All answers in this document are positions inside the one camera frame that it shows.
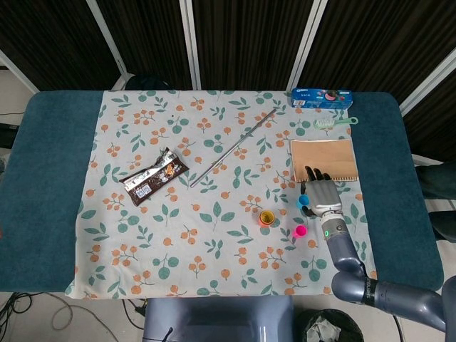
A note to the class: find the white partition frame post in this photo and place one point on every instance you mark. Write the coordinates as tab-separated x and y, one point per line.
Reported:
107	35
18	71
190	42
427	80
306	39

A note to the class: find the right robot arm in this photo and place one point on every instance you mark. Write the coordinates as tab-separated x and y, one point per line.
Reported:
342	246

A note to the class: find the blue cookie box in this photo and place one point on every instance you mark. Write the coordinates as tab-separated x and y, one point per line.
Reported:
320	98

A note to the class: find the pink plastic cup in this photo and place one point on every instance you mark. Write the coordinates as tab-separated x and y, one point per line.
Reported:
300	231

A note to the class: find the light blue plastic cup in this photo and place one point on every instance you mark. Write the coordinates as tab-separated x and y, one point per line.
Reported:
303	201

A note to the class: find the yellow plastic cup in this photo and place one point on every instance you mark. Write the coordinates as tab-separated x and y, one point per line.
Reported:
266	216

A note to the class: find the blue-grey robot torso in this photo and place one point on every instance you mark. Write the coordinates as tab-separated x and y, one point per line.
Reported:
213	320

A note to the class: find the dark slatted partition panel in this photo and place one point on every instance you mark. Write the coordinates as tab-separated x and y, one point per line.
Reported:
374	42
249	39
53	35
149	35

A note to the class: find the black round seat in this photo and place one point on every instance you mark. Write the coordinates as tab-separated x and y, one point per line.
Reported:
147	82

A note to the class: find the orange plastic cup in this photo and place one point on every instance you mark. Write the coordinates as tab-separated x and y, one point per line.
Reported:
265	225

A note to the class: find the long metal tube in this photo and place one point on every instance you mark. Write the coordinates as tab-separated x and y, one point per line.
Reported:
233	148

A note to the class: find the brown foil snack packet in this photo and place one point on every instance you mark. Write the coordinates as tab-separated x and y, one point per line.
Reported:
153	178

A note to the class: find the green scrubbing brush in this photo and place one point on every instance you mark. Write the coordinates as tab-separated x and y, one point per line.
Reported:
324	123

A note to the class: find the black trash bin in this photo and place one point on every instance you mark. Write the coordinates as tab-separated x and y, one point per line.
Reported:
331	324

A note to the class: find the dark green chair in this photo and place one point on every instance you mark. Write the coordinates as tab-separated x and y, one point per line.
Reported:
438	178

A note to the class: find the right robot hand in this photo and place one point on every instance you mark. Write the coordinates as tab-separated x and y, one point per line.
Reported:
324	196

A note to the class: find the floral orange-fruit tablecloth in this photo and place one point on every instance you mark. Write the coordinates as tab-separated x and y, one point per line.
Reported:
213	249

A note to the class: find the teal table cover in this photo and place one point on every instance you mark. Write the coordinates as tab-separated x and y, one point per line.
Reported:
46	178

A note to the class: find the brown spiral notebook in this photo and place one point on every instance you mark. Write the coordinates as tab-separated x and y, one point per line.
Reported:
324	156

